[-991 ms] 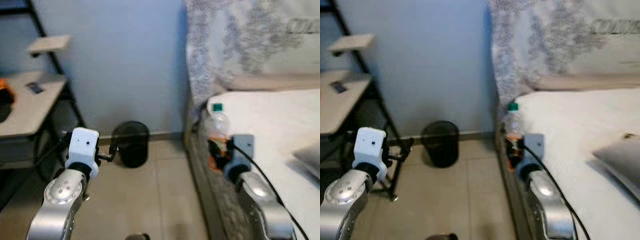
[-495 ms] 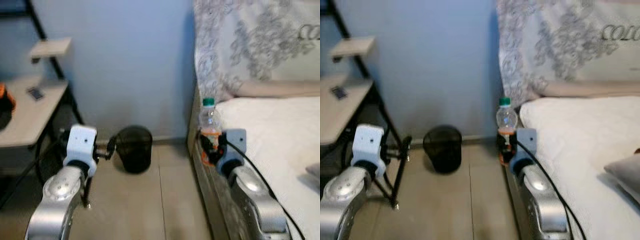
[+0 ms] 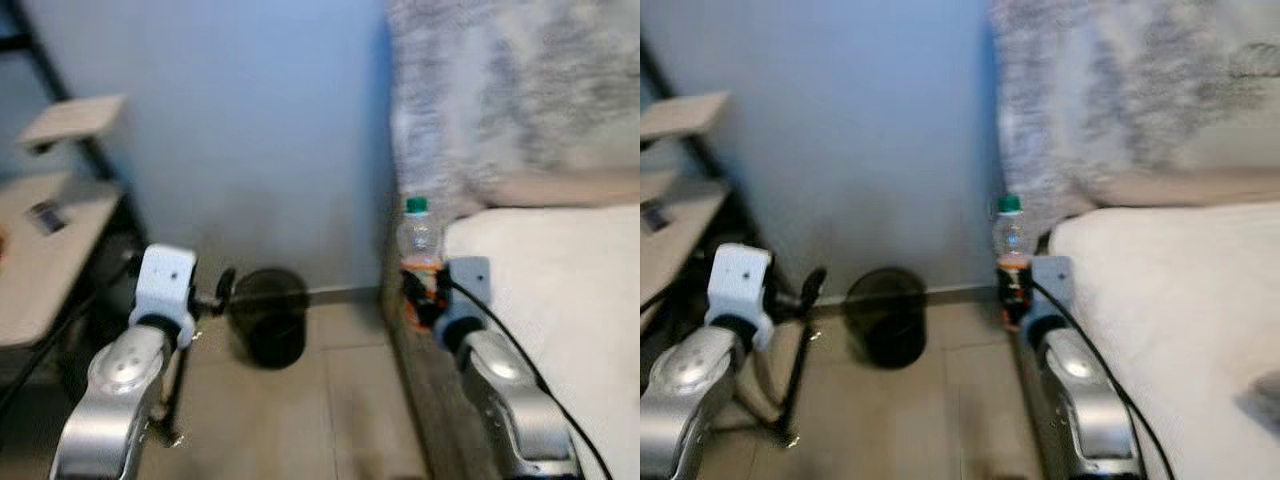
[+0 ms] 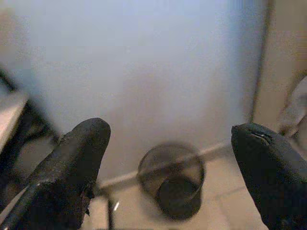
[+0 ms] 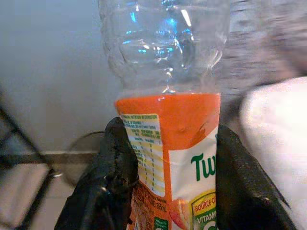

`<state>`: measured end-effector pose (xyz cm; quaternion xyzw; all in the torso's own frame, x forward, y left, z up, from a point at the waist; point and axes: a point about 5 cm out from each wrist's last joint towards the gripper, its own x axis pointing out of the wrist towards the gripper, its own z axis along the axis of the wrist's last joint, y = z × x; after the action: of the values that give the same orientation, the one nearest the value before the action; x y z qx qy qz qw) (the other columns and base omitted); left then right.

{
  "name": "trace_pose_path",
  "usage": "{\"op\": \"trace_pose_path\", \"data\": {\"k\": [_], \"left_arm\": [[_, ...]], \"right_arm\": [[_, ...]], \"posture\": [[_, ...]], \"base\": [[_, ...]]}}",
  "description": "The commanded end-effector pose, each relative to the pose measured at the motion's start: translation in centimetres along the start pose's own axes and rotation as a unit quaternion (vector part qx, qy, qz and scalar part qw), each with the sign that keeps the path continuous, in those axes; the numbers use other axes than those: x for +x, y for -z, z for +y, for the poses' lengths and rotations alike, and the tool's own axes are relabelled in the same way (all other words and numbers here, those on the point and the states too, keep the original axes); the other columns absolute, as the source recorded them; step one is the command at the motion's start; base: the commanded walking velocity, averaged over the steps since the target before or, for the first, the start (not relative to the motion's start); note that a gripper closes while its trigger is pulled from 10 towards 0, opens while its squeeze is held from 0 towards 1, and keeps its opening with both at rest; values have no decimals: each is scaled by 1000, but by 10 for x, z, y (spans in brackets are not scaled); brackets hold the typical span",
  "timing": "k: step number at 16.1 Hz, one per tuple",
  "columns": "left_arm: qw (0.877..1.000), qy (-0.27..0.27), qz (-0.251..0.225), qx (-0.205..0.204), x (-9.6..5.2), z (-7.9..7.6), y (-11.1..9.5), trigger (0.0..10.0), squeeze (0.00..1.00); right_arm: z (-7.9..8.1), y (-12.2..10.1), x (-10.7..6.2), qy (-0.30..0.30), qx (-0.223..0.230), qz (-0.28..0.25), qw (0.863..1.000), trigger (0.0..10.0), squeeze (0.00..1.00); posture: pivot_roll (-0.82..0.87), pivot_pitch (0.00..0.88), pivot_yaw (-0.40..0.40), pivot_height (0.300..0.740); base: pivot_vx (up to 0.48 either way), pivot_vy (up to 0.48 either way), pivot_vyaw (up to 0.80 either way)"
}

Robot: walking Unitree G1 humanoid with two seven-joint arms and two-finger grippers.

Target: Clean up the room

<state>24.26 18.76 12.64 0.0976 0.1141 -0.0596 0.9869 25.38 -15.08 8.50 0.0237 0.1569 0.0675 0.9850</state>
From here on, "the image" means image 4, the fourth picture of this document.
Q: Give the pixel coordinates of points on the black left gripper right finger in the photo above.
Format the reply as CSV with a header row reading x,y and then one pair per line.
x,y
271,172

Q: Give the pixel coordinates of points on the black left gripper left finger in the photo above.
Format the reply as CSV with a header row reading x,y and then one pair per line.
x,y
72,163

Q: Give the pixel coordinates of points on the black mesh wastebasket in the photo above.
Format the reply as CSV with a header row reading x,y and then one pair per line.
x,y
177,198

